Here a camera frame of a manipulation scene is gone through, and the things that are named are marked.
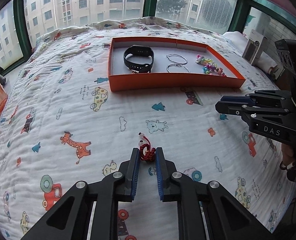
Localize black smart band watch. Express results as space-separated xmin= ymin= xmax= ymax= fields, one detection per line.
xmin=123 ymin=45 xmax=155 ymax=74

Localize cartoon print bed quilt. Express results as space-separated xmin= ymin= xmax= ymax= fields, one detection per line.
xmin=0 ymin=18 xmax=296 ymax=239

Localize white grey product box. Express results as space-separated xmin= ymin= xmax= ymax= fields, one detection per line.
xmin=242 ymin=29 xmax=268 ymax=66

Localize person right hand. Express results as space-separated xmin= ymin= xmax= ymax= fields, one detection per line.
xmin=279 ymin=144 xmax=296 ymax=182

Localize orange shallow tray box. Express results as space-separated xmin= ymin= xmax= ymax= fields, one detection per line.
xmin=108 ymin=36 xmax=245 ymax=92

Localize colourful candy bead bracelet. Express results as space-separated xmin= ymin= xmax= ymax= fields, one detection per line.
xmin=202 ymin=64 xmax=227 ymax=77

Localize pastel pearl bead bracelet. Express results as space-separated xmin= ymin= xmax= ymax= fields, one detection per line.
xmin=195 ymin=54 xmax=215 ymax=66

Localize large silver hoop earring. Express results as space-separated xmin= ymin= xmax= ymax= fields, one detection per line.
xmin=166 ymin=63 xmax=190 ymax=73

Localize green window frame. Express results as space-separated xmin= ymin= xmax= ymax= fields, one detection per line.
xmin=0 ymin=0 xmax=296 ymax=73

